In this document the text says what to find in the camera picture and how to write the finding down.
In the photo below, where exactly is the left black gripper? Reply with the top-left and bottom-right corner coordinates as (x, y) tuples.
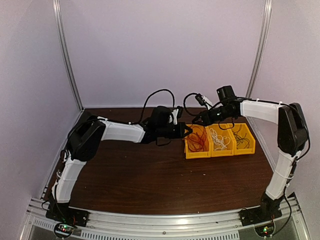
(157, 122), (193, 139)

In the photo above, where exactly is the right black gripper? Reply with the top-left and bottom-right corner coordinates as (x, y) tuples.
(192, 105), (234, 126)

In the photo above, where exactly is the red cable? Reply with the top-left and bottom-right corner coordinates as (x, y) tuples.
(186, 125), (208, 153)

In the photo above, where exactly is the white cable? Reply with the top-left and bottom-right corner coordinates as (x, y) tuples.
(209, 127), (232, 152)

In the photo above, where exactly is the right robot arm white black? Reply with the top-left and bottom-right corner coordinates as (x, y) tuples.
(192, 85), (311, 221)

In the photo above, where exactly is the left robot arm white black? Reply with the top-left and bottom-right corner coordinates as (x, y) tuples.
(48, 106), (193, 222)

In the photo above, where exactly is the left yellow bin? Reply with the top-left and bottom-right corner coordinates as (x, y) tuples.
(184, 124), (211, 159)

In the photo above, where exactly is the yellow bin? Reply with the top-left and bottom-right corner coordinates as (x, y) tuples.
(230, 123), (256, 156)
(206, 123), (235, 158)
(184, 124), (211, 159)

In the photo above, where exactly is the middle yellow bin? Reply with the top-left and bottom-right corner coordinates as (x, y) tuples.
(206, 123), (235, 158)

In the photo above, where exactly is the right yellow bin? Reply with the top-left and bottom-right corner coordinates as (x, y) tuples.
(230, 123), (256, 156)

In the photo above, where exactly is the right circuit board with leds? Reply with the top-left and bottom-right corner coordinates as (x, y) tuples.
(254, 223), (275, 238)

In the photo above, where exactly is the circuit board with leds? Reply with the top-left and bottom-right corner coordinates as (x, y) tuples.
(53, 222), (75, 238)
(254, 223), (275, 238)

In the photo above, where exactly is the left circuit board with leds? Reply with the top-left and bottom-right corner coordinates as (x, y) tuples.
(53, 222), (75, 238)

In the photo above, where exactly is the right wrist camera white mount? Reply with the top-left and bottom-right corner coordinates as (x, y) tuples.
(195, 93), (213, 110)

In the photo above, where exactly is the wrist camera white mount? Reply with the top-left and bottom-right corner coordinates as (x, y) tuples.
(168, 106), (184, 125)
(195, 93), (213, 110)

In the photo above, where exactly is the right black camera cable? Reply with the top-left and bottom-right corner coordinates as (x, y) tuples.
(183, 92), (208, 118)

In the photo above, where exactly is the black camera cable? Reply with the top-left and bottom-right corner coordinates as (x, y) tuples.
(183, 92), (208, 118)
(139, 89), (176, 123)

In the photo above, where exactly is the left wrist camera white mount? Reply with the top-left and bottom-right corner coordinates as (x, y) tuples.
(168, 106), (184, 125)

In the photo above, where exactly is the left black camera cable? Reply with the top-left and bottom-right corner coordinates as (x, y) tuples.
(139, 89), (176, 123)

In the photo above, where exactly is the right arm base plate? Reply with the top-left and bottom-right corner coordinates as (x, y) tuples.
(238, 206), (283, 226)

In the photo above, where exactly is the front aluminium rail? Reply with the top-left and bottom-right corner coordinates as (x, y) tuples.
(24, 192), (308, 240)

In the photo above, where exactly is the right aluminium frame post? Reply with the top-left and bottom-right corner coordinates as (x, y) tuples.
(245, 0), (273, 98)

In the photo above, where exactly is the aluminium frame post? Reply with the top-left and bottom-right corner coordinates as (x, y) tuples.
(245, 0), (273, 98)
(52, 0), (84, 111)

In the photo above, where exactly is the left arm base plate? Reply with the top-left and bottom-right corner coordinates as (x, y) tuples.
(45, 207), (89, 227)

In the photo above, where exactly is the left aluminium frame post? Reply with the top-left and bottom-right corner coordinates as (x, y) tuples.
(52, 0), (84, 111)

